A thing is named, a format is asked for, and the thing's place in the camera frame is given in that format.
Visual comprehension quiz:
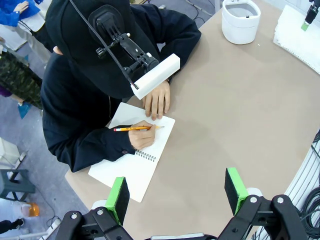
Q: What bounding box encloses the orange pencil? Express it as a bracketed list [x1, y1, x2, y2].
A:
[113, 125, 165, 132]

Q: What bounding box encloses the person's right hand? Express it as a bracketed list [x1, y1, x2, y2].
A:
[127, 120, 157, 151]

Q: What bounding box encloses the person in black jacket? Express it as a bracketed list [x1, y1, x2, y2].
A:
[40, 3, 202, 173]

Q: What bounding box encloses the orange translucent container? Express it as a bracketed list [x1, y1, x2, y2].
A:
[21, 202, 41, 218]

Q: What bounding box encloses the black cap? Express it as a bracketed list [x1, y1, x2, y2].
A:
[44, 0, 157, 100]

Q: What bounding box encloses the person's left forearm black sleeve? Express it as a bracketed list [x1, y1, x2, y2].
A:
[159, 22, 202, 81]

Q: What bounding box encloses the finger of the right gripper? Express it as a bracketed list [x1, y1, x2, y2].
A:
[301, 4, 319, 32]

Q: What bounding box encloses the white cable bundle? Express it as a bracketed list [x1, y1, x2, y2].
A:
[284, 142, 320, 240]

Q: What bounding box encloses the black head camera mount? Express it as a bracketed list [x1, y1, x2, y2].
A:
[87, 4, 161, 76]

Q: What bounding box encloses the person's left hand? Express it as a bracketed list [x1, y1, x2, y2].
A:
[141, 80, 171, 121]

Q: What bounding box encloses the white paper stack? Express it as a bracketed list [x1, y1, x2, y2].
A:
[274, 4, 320, 66]

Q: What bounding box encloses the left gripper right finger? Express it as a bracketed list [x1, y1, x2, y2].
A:
[216, 166, 309, 240]

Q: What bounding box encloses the person's right forearm black sleeve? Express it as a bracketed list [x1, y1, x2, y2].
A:
[43, 124, 137, 173]

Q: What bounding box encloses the white perforated plastic basket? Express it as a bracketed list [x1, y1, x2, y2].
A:
[272, 4, 320, 76]

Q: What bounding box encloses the white spiral notebook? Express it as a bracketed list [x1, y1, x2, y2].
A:
[87, 101, 176, 203]

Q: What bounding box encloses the black head camera cable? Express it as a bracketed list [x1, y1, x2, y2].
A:
[68, 0, 140, 90]

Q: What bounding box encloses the white plastic crate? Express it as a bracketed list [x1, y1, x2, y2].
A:
[0, 137, 21, 165]

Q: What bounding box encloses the white lidded trash bin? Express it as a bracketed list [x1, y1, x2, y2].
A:
[221, 0, 262, 45]

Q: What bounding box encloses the white head camera box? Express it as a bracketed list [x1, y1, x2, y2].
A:
[129, 53, 181, 100]

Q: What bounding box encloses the grey plastic stool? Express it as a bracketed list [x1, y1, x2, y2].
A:
[0, 169, 36, 202]

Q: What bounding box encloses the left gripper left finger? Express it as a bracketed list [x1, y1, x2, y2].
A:
[54, 176, 137, 240]

